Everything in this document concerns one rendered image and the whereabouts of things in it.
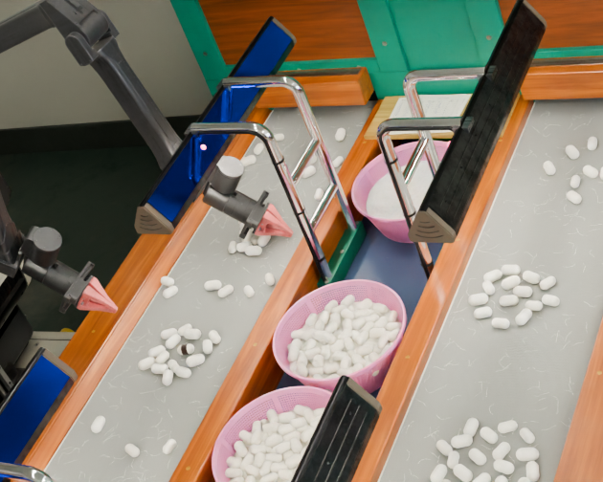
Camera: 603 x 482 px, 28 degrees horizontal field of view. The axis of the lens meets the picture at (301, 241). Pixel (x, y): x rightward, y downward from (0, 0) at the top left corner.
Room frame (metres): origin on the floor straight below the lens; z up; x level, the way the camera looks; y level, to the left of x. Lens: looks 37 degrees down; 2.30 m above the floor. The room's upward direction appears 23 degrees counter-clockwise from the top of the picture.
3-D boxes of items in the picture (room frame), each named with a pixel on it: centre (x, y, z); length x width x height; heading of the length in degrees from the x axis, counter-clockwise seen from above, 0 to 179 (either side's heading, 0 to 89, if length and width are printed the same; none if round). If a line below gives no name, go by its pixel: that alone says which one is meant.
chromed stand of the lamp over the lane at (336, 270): (2.05, 0.00, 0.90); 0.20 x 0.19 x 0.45; 142
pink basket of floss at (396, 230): (2.07, -0.27, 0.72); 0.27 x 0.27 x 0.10
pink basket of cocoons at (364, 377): (1.72, 0.00, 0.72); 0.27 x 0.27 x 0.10
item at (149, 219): (2.10, 0.06, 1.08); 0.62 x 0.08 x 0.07; 142
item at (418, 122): (1.81, -0.32, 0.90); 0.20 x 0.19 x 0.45; 142
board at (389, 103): (2.24, -0.40, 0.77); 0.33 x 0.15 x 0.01; 52
